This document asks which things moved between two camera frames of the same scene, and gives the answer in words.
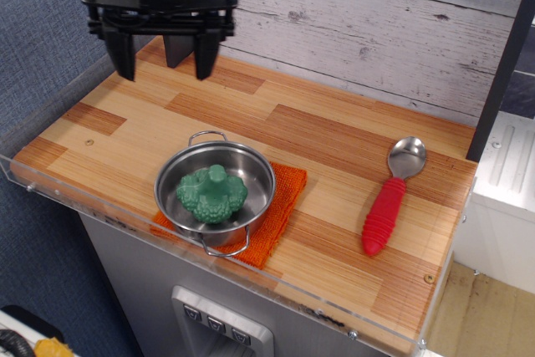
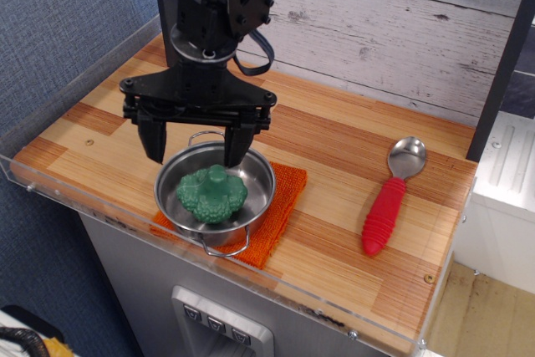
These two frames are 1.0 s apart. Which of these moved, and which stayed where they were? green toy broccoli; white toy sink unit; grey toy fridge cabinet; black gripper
Moved: black gripper
Stayed: green toy broccoli; grey toy fridge cabinet; white toy sink unit
